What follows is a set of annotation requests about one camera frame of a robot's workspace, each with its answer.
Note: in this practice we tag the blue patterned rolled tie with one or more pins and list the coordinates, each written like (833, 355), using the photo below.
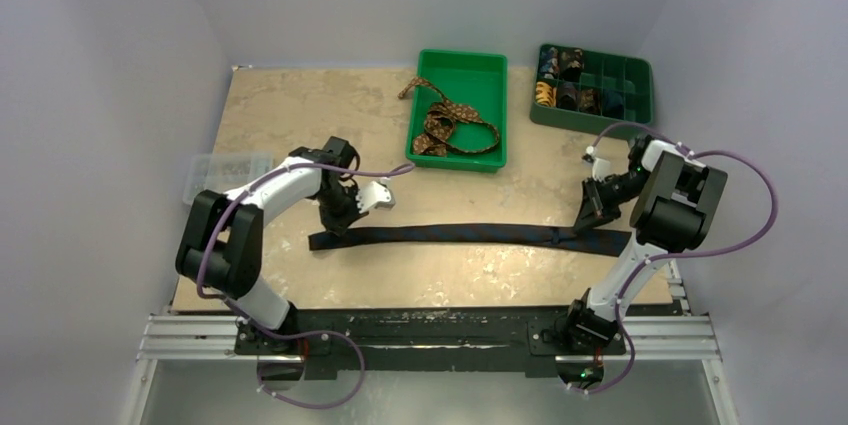
(549, 62)

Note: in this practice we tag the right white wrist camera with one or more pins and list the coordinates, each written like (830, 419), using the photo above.
(600, 168)

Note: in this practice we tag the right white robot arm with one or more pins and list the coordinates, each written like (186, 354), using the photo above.
(675, 199)

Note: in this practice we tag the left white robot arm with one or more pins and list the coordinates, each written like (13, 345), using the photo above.
(221, 249)

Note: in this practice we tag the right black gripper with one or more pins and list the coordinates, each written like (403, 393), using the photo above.
(592, 200)

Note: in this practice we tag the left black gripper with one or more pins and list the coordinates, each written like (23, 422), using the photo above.
(338, 225)

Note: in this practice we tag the navy rolled tie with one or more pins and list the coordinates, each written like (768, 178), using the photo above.
(612, 104)

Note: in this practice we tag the brown patterned tie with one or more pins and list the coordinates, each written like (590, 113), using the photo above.
(441, 122)

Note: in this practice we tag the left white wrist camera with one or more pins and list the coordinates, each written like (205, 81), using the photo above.
(375, 195)

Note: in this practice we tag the clear plastic parts box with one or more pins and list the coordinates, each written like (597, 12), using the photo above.
(222, 172)

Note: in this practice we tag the orange striped rolled tie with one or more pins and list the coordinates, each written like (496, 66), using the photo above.
(545, 94)

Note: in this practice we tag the bright green plastic tray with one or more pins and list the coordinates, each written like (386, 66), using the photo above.
(476, 79)

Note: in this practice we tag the dark green compartment organizer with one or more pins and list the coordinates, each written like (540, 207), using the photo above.
(630, 76)

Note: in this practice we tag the black mounting base rail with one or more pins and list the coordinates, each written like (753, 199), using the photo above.
(527, 339)

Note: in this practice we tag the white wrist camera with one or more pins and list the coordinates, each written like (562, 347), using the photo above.
(600, 168)
(375, 195)

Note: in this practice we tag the dark navy striped tie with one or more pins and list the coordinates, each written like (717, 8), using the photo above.
(598, 242)

